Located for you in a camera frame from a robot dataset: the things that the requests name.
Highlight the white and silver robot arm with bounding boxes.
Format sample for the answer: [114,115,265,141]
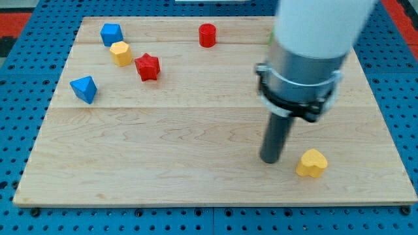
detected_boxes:
[256,0,376,122]

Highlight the light wooden board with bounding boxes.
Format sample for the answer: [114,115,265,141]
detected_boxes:
[13,16,417,208]

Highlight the red star block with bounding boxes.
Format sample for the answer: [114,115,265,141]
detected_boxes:
[134,53,161,82]

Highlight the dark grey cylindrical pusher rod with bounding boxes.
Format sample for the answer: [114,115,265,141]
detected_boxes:
[260,113,294,164]

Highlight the red cylinder block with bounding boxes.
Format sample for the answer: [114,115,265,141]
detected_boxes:
[199,23,216,48]

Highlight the yellow hexagon block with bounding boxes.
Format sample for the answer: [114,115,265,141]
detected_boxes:
[110,41,133,67]

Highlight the yellow heart block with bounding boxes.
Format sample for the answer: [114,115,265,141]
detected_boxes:
[296,149,329,178]

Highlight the blue triangle block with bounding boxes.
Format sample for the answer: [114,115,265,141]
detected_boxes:
[70,76,97,104]

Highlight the blue cube block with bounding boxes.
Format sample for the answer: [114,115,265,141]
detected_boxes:
[100,23,123,47]

